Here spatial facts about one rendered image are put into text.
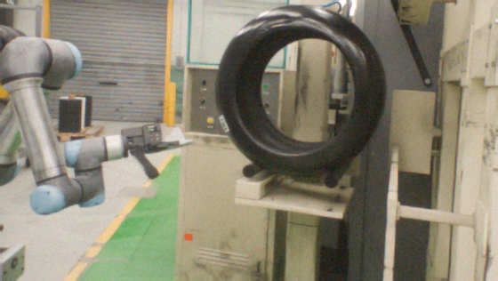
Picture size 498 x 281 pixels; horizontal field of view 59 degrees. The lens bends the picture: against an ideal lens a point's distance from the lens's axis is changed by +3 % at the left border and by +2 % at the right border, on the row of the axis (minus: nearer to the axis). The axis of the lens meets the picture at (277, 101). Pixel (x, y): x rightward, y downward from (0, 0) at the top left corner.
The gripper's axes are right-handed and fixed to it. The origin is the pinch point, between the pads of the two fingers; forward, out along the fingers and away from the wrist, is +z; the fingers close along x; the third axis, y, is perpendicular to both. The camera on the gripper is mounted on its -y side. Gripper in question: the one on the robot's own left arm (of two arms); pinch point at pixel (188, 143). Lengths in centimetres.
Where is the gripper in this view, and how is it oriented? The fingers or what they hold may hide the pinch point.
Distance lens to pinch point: 142.8
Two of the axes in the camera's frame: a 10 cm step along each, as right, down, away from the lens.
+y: -2.0, -9.6, 2.0
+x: -3.8, 2.7, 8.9
